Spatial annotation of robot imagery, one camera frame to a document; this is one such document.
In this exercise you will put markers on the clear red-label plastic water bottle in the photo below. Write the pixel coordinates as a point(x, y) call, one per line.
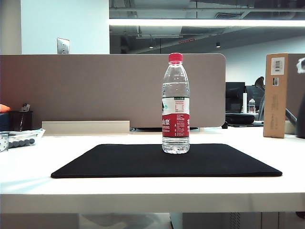
point(176, 128)

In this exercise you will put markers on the black mouse pad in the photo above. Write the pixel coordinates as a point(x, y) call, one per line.
point(143, 164)

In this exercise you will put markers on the small clear background bottle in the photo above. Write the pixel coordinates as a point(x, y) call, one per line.
point(251, 106)

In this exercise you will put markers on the beige desk partition panel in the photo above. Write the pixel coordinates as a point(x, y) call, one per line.
point(107, 90)

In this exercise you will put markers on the long cream flat box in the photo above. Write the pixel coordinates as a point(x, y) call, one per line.
point(84, 127)

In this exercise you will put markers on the red ceiling sign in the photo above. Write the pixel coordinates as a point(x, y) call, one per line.
point(186, 41)

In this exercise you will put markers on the black computer monitor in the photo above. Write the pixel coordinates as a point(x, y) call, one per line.
point(235, 95)

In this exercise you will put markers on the dark flat desk mat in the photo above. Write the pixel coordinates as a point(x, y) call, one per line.
point(239, 125)

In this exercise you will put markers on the black round cushion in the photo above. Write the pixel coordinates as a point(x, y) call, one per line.
point(240, 118)

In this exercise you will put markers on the white slim cylinder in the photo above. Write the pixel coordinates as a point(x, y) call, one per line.
point(245, 102)

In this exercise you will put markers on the long ceiling light strip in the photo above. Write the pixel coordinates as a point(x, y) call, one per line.
point(202, 22)

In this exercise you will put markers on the dark office chair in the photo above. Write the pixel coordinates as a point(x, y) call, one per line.
point(259, 82)

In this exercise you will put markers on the tall brown cardboard box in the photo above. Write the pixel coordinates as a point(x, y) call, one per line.
point(274, 107)

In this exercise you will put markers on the grey cabinet under desk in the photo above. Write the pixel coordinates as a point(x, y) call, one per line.
point(214, 220)

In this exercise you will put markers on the metal clip in pen holder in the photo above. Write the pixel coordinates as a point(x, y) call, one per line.
point(25, 107)

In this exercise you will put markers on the black pen holder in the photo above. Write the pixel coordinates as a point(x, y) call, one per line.
point(22, 120)

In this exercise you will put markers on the clear bag of black discs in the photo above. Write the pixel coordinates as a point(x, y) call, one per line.
point(22, 142)

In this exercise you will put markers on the beige partition behind cardboard box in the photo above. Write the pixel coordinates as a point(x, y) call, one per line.
point(294, 90)

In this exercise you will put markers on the orange object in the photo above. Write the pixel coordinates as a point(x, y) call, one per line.
point(4, 108)

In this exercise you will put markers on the dark blue fabric item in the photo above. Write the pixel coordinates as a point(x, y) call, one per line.
point(3, 121)

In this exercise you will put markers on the white box with dots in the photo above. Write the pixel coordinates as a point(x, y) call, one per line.
point(3, 143)

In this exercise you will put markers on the blurred grey white object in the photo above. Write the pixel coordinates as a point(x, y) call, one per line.
point(301, 64)

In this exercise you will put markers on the metal wall switch plate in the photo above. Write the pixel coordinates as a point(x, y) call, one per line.
point(63, 45)

